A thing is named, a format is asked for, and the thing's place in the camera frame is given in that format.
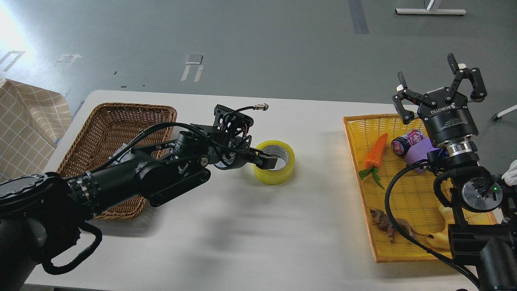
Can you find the brown toy lion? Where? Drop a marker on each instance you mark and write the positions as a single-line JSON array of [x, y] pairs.
[[382, 221]]

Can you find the yellow tape roll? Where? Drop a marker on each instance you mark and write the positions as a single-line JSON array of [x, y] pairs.
[[285, 153]]

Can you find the white metal stand base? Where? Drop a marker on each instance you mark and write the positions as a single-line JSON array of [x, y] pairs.
[[432, 8]]

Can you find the yellow toy croissant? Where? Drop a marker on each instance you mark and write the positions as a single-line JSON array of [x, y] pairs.
[[440, 239]]

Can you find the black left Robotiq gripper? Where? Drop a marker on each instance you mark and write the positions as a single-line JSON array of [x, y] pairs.
[[244, 155]]

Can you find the beige checkered cloth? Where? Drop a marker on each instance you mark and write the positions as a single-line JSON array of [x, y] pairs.
[[31, 121]]

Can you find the purple sponge block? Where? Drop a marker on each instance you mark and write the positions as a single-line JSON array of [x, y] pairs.
[[419, 151]]

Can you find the orange toy carrot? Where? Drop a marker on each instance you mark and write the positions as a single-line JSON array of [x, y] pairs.
[[374, 160]]

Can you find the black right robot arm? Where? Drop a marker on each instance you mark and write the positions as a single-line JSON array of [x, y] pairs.
[[482, 238]]

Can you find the white sleeved forearm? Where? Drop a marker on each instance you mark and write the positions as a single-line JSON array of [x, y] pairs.
[[510, 176]]

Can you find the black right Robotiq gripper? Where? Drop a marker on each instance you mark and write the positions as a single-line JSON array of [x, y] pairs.
[[446, 117]]

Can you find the brown wicker basket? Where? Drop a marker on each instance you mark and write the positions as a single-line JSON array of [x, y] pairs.
[[109, 126]]

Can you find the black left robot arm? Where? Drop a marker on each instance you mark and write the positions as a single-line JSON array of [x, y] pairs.
[[45, 217]]

